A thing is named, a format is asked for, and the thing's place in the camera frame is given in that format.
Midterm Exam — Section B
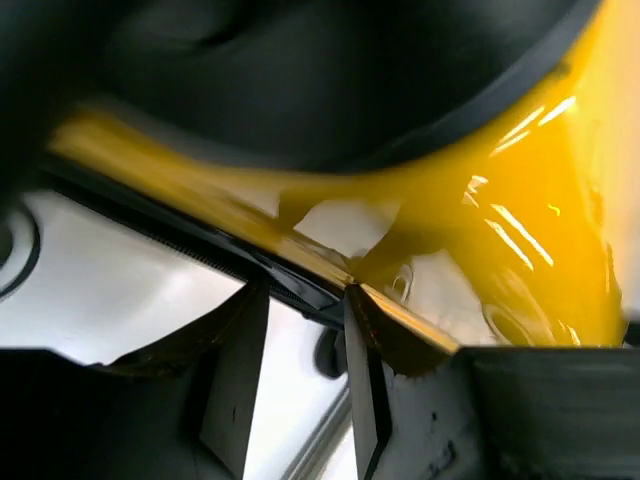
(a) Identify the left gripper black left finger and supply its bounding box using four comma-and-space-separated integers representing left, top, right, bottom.
1, 280, 269, 479

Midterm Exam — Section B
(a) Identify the yellow suitcase with grey lining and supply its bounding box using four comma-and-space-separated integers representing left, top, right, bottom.
1, 1, 639, 349

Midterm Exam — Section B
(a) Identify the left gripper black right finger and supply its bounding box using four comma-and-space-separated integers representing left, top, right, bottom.
344, 286, 639, 479

